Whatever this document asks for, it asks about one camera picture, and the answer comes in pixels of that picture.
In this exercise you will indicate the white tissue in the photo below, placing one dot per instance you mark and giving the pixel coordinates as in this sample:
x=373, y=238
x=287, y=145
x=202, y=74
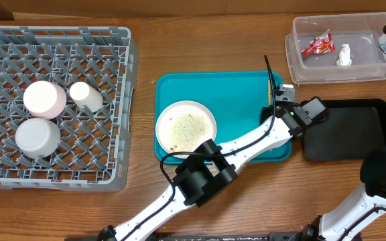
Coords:
x=344, y=56

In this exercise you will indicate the red snack wrapper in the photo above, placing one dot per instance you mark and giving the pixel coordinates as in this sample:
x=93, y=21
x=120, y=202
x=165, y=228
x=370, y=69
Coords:
x=321, y=44

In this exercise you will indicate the wooden chopstick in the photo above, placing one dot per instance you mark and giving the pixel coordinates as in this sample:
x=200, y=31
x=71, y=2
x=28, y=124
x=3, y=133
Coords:
x=269, y=89

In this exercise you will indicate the large white plate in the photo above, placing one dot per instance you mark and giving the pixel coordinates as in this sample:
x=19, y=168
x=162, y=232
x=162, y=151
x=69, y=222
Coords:
x=184, y=126

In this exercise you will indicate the white cup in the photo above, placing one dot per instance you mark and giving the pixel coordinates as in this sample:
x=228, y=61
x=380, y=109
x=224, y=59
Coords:
x=84, y=95

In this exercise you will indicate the small pink bowl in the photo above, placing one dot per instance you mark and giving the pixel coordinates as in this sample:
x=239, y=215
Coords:
x=44, y=99

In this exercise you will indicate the grey bowl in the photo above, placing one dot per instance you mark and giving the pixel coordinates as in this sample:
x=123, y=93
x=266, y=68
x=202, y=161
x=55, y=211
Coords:
x=37, y=137

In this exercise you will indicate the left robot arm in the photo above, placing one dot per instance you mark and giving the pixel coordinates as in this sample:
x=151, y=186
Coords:
x=211, y=167

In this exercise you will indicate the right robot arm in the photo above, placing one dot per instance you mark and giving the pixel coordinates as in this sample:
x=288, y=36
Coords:
x=362, y=207

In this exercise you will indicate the clear plastic bin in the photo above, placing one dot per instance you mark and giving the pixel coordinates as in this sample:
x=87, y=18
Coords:
x=363, y=32

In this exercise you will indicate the black plastic tray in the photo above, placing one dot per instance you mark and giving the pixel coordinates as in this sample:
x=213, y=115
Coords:
x=353, y=128

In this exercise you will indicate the teal serving tray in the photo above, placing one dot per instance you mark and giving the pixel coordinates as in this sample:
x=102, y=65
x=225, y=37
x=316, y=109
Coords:
x=234, y=98

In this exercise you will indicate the grey plastic dish rack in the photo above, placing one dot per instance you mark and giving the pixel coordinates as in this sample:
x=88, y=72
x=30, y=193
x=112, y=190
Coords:
x=93, y=152

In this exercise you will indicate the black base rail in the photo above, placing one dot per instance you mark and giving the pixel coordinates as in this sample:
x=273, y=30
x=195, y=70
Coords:
x=273, y=236

